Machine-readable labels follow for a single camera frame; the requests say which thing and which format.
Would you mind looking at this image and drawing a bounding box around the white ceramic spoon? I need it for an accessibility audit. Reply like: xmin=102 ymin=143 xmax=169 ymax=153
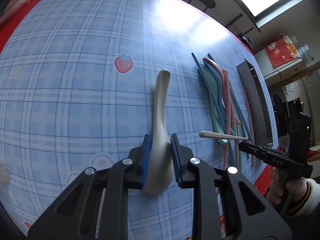
xmin=144 ymin=69 xmax=174 ymax=195

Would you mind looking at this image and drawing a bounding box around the pink plastic spoon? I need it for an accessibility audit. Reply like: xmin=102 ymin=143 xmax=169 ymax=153
xmin=203 ymin=53 xmax=241 ymax=126

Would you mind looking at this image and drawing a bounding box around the beige chopstick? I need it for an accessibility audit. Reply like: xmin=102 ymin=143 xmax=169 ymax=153
xmin=199 ymin=131 xmax=248 ymax=140

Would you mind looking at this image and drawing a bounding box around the blue plaid table mat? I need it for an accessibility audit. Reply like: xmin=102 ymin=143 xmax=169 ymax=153
xmin=1 ymin=0 xmax=258 ymax=235

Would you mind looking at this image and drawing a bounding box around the green chopstick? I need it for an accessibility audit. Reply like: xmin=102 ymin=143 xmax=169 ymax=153
xmin=231 ymin=99 xmax=241 ymax=170

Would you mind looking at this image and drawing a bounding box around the electric rice cooker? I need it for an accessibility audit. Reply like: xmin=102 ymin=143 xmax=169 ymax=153
xmin=237 ymin=33 xmax=253 ymax=51

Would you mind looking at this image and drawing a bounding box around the blue plastic spoon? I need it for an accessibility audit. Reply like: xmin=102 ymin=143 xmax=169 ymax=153
xmin=203 ymin=62 xmax=227 ymax=134

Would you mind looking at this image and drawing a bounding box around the pink chopstick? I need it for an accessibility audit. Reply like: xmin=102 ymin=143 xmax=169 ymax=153
xmin=222 ymin=69 xmax=231 ymax=169

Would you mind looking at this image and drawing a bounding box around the stainless steel utensil holder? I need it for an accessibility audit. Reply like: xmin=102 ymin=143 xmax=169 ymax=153
xmin=237 ymin=60 xmax=273 ymax=147

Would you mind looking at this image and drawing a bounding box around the person's right hand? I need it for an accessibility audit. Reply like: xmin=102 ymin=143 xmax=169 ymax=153
xmin=266 ymin=168 xmax=308 ymax=205

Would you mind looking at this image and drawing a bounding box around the green plastic spoon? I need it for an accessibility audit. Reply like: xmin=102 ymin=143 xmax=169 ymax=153
xmin=199 ymin=64 xmax=226 ymax=134

